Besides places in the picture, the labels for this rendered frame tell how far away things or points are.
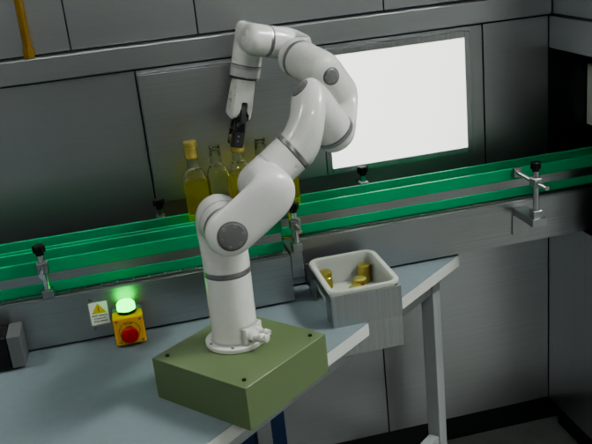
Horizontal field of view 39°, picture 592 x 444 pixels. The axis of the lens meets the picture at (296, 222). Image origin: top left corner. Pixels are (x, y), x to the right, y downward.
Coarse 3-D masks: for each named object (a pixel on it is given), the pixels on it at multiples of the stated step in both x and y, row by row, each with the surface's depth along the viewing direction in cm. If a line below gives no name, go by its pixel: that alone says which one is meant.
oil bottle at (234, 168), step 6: (234, 162) 212; (240, 162) 212; (246, 162) 212; (228, 168) 214; (234, 168) 211; (240, 168) 211; (234, 174) 211; (234, 180) 212; (234, 186) 212; (234, 192) 213
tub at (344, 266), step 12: (360, 252) 215; (372, 252) 214; (312, 264) 210; (324, 264) 213; (336, 264) 214; (348, 264) 215; (372, 264) 214; (384, 264) 205; (336, 276) 215; (348, 276) 215; (372, 276) 214; (384, 276) 204; (396, 276) 198; (324, 288) 197; (336, 288) 212; (348, 288) 195; (360, 288) 194; (372, 288) 195
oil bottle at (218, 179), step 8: (208, 168) 211; (216, 168) 210; (224, 168) 211; (208, 176) 210; (216, 176) 210; (224, 176) 211; (208, 184) 212; (216, 184) 211; (224, 184) 211; (216, 192) 211; (224, 192) 212; (232, 192) 213
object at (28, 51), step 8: (16, 0) 202; (16, 8) 203; (24, 8) 204; (24, 16) 204; (24, 24) 204; (24, 32) 204; (24, 40) 205; (24, 48) 206; (32, 48) 206; (24, 56) 206; (32, 56) 206
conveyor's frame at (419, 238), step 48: (576, 192) 231; (336, 240) 219; (384, 240) 223; (432, 240) 226; (480, 240) 229; (528, 240) 232; (96, 288) 199; (144, 288) 202; (192, 288) 204; (288, 288) 210; (48, 336) 200; (96, 336) 202
